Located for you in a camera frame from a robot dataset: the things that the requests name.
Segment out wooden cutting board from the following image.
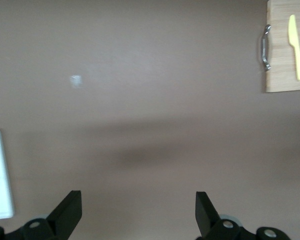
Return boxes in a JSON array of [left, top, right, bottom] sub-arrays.
[[265, 0, 300, 94]]

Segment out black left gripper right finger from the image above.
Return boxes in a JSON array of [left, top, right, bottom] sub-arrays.
[[195, 191, 290, 240]]

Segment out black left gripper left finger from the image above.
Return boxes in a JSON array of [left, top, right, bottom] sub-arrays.
[[0, 190, 83, 240]]

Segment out white rectangular tray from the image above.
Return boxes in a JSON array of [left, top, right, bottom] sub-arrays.
[[0, 127, 15, 221]]

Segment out metal cutting board handle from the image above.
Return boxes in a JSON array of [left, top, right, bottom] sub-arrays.
[[260, 24, 273, 73]]

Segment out yellow plastic knife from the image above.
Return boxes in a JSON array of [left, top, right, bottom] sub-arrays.
[[286, 14, 300, 82]]

